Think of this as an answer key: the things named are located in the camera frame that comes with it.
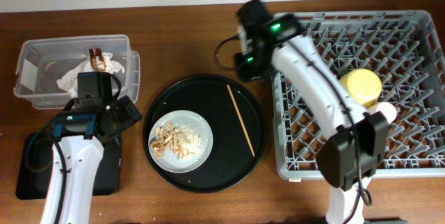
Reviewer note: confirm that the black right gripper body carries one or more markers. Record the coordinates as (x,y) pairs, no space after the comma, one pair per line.
(257,63)

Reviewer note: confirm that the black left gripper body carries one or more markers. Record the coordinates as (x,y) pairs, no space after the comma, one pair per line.
(126,115)

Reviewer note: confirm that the wooden chopstick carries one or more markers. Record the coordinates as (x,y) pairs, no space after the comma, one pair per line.
(240,119)

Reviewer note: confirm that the gold brown snack wrapper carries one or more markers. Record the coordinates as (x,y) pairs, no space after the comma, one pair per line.
(97,60)

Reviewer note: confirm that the grey round plate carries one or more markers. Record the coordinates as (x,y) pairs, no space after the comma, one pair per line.
(169,162)

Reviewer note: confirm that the food scraps and rice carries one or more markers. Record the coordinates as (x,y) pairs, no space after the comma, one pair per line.
(182,140)

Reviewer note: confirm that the yellow plastic bowl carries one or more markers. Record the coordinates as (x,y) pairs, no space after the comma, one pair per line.
(363,85)

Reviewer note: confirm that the pink plastic cup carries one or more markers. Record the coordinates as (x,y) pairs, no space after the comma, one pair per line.
(387,109)

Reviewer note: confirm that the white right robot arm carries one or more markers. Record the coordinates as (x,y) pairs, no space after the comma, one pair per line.
(355,138)

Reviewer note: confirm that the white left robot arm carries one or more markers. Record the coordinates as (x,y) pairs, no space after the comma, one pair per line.
(75,163)

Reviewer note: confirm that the clear plastic waste bin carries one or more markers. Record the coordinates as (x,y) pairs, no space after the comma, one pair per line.
(42,62)

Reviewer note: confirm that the black rectangular waste tray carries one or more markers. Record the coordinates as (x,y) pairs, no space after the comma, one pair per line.
(31,185)

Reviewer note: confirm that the grey dishwasher rack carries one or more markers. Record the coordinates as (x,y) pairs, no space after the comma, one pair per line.
(403,49)

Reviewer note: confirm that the round black serving tray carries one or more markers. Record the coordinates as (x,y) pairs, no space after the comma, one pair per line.
(230,160)

